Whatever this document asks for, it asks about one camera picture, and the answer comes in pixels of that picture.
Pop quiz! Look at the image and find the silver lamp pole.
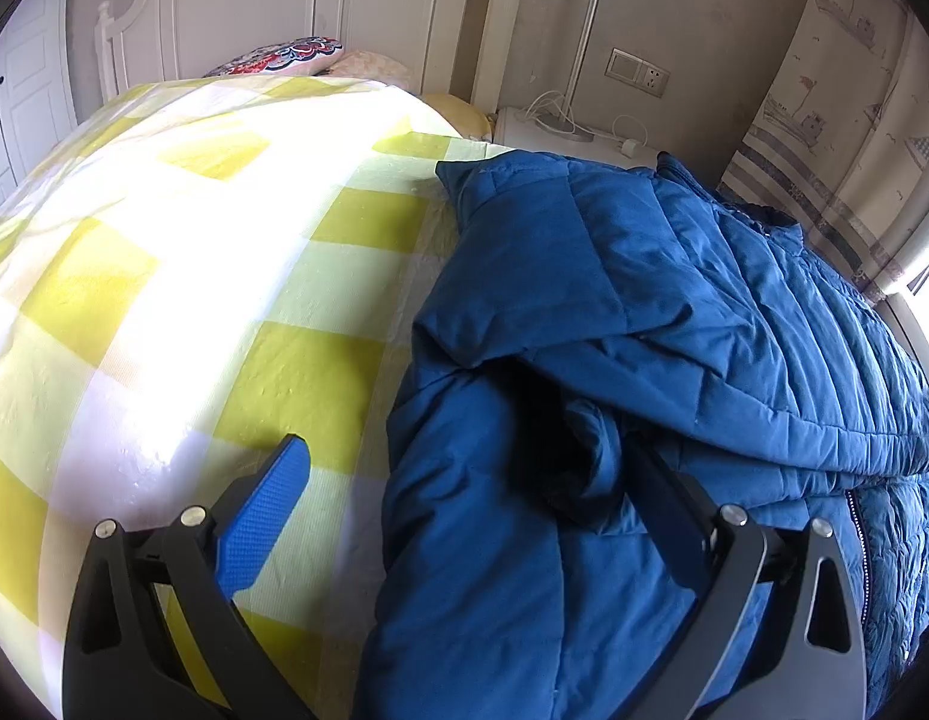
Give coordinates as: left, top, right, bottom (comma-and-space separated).
556, 0, 608, 140

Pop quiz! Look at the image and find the red blue patterned pillow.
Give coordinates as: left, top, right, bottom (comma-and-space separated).
203, 36, 346, 79

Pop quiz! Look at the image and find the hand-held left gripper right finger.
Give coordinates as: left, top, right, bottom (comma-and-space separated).
616, 435, 868, 720

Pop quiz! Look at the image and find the yellow pillow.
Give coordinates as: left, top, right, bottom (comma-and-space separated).
423, 92, 493, 140

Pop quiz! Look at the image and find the white cable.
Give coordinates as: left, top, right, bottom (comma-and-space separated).
519, 90, 585, 136

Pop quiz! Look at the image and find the pale pink pillow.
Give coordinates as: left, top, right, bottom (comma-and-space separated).
314, 49, 422, 95

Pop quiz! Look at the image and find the yellow white checked bedsheet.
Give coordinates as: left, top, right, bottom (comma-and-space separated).
0, 75, 510, 720

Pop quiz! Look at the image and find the white charger plug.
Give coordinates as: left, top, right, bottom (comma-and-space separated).
609, 114, 651, 157

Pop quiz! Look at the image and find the white nightstand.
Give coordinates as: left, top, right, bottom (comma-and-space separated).
492, 106, 662, 167

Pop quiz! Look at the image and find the blue puffer jacket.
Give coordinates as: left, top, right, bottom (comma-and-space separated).
357, 150, 929, 720

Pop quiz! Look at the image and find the white window sill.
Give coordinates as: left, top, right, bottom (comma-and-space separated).
882, 251, 929, 398

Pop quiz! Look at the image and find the wall socket panel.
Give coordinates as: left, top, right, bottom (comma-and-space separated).
604, 47, 672, 98

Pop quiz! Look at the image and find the boat print curtain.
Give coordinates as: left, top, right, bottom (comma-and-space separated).
715, 0, 929, 308

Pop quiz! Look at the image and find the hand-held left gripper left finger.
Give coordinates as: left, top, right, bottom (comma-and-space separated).
61, 433, 319, 720

